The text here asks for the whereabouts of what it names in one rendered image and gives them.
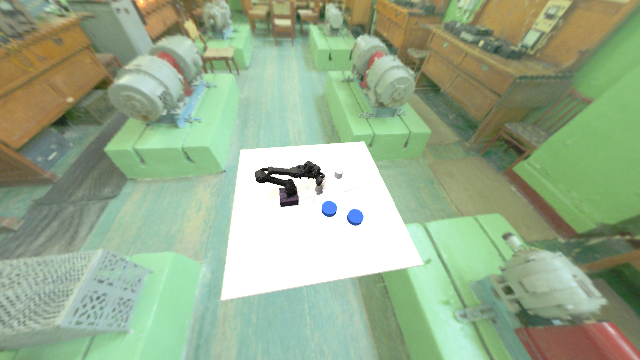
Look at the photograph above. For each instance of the blue cylinder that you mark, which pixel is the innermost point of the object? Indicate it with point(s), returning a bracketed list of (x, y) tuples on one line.
[(329, 208), (355, 217)]

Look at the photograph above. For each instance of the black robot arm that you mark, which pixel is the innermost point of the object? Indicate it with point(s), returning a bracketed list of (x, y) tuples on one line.
[(294, 172)]

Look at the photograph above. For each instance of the glass french press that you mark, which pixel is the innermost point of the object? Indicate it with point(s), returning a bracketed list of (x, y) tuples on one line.
[(319, 189)]

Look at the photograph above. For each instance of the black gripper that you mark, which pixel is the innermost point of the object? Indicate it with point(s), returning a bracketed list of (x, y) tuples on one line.
[(318, 178)]

